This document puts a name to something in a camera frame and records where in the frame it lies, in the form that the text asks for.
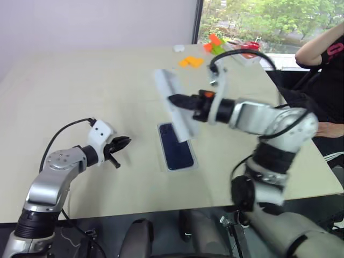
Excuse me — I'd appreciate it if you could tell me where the black device with cables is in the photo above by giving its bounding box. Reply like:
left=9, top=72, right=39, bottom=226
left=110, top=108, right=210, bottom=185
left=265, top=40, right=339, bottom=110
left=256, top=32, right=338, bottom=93
left=53, top=212, right=107, bottom=258

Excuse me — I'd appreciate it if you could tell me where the red object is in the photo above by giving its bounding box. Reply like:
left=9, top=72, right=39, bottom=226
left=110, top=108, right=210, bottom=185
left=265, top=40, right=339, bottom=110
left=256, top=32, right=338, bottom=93
left=236, top=40, right=263, bottom=52

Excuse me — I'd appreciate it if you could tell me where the dark window frame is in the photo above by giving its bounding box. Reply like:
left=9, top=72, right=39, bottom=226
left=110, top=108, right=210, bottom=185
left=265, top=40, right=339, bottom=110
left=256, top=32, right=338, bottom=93
left=191, top=0, right=204, bottom=45

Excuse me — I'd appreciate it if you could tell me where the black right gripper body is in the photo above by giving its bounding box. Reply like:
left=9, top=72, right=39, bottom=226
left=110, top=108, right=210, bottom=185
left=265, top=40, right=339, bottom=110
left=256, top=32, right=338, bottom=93
left=192, top=90, right=216, bottom=123

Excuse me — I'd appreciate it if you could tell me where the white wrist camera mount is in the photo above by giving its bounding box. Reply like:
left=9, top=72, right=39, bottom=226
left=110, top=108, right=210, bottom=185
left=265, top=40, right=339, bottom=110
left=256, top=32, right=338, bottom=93
left=86, top=120, right=118, bottom=167
left=206, top=58, right=230, bottom=126

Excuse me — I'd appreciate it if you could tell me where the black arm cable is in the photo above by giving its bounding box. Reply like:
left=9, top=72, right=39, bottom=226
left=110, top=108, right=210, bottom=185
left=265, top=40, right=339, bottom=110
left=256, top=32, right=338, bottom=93
left=39, top=117, right=98, bottom=173
left=209, top=49, right=286, bottom=108

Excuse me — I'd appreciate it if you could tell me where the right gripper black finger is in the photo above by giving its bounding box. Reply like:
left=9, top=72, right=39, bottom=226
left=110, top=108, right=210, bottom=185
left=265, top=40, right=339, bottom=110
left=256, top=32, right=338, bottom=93
left=173, top=93, right=200, bottom=104
left=168, top=97, right=199, bottom=111

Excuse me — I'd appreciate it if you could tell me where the dark blue smartphone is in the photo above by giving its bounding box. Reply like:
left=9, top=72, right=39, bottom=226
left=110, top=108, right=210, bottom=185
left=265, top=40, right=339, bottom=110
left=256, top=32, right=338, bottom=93
left=157, top=123, right=196, bottom=171

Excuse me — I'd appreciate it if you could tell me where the white phone box lid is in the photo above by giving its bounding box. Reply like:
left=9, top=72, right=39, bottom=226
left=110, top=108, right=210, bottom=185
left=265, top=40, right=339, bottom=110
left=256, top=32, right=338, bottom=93
left=153, top=68, right=200, bottom=143

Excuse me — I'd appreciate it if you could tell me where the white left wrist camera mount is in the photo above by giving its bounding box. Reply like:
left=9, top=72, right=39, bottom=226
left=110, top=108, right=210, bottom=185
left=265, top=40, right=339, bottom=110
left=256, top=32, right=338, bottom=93
left=86, top=120, right=118, bottom=167

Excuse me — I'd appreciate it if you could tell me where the dark grey rounded shape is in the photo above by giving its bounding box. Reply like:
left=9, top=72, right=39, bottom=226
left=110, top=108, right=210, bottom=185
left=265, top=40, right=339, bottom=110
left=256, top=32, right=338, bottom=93
left=123, top=218, right=154, bottom=258
left=179, top=209, right=232, bottom=258

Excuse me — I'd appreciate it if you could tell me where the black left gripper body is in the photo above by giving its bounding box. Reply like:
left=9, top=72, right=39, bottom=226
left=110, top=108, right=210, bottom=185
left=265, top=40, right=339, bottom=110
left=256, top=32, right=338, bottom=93
left=103, top=138, right=121, bottom=169

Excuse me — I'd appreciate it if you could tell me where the green block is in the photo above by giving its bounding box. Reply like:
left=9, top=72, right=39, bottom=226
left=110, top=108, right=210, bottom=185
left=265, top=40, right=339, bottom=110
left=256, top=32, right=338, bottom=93
left=211, top=37, right=227, bottom=55

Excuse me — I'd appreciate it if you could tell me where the white box with red label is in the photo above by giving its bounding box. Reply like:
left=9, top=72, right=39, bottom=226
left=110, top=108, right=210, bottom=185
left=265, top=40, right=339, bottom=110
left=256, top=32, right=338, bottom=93
left=230, top=51, right=263, bottom=67

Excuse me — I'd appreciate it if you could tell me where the person in black clothes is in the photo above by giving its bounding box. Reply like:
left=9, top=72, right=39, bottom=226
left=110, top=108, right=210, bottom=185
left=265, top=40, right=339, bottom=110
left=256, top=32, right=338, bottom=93
left=295, top=25, right=344, bottom=169

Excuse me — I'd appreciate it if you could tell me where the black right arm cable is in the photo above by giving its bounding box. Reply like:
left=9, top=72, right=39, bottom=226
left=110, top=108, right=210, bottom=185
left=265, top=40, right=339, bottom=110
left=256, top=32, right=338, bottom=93
left=209, top=49, right=286, bottom=108

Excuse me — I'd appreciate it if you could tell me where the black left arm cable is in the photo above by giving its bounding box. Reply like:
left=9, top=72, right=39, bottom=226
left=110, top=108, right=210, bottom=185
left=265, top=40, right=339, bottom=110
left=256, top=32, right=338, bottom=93
left=39, top=117, right=98, bottom=173

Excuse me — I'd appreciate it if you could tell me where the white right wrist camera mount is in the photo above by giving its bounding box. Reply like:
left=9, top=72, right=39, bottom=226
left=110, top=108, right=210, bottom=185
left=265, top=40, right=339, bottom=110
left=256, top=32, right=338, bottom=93
left=206, top=58, right=230, bottom=126

